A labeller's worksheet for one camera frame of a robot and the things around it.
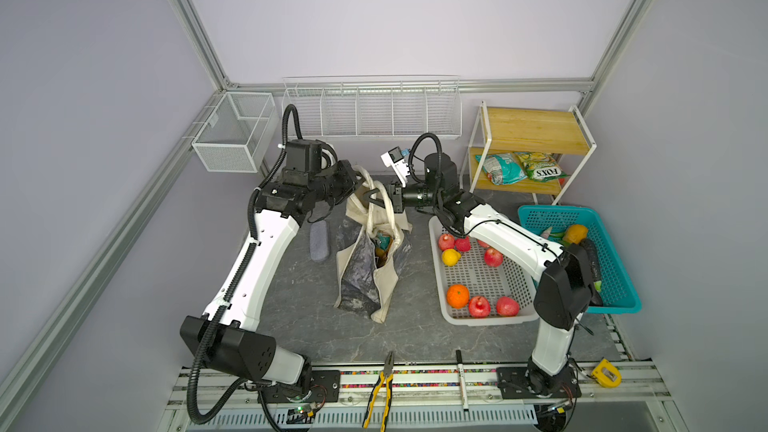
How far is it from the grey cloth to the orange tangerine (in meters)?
0.41

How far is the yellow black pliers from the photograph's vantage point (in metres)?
0.70

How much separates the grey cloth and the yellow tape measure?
0.82 metres

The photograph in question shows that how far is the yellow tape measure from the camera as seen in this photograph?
2.45 ft

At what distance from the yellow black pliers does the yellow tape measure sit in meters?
0.53

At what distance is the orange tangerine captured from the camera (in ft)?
2.76

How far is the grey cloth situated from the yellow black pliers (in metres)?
0.37

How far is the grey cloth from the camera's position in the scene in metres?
0.98
